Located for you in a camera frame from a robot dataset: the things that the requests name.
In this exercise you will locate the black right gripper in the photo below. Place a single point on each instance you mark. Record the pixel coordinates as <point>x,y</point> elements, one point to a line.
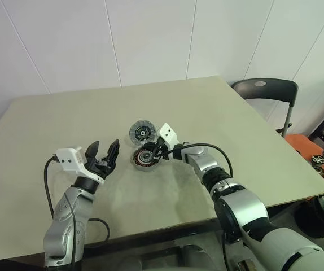
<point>166,152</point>

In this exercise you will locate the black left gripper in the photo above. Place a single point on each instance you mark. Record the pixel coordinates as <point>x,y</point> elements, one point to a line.
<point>97,167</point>

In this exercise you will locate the round copper-wound motor housing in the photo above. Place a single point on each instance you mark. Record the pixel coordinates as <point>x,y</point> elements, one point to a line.
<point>142,164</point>

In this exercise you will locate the silver spoked rotor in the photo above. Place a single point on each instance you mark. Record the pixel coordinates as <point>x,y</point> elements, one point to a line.
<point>141,132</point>

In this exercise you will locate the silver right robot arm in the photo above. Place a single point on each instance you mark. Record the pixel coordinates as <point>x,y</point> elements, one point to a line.
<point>244,203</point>

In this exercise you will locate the grey rounded cylinder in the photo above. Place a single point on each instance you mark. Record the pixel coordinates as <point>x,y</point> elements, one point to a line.
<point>197,257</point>

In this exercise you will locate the black folding chair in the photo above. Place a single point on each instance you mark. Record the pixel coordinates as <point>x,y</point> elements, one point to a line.
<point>277,89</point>

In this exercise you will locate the orange tray with parts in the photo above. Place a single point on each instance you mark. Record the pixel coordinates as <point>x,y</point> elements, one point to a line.
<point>300,144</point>

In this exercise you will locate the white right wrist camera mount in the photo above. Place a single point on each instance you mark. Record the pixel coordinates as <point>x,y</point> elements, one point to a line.
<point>167,134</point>

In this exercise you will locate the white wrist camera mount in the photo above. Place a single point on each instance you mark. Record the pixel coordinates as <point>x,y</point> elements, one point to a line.
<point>167,134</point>
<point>69,159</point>

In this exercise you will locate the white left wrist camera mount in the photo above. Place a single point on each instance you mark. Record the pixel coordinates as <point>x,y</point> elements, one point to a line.
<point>69,159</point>

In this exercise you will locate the black table frame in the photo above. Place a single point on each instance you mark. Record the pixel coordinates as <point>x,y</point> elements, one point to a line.
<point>156,240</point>

